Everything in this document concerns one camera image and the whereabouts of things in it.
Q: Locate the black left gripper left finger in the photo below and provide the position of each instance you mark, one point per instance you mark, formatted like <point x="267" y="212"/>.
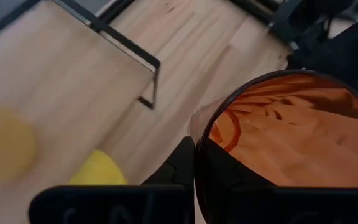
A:
<point x="120" y="205"/>

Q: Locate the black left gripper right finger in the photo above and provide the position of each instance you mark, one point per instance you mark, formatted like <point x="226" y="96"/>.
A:
<point x="291" y="205"/>

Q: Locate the red faceted plastic tumbler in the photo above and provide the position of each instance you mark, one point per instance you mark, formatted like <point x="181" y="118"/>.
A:
<point x="291" y="140"/>

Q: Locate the white and yellow mug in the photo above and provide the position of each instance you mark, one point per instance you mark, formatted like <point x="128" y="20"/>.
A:
<point x="5" y="146"/>

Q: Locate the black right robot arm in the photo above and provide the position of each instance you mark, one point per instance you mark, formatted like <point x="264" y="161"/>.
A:
<point x="337" y="53"/>

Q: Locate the yellow cloth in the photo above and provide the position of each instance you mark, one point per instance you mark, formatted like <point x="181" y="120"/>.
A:
<point x="98" y="169"/>

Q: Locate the wooden shelf with black frame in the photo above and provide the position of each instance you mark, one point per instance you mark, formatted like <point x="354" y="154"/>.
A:
<point x="57" y="77"/>

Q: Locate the black aluminium rig frame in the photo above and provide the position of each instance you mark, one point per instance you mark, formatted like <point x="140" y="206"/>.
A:
<point x="253" y="9"/>

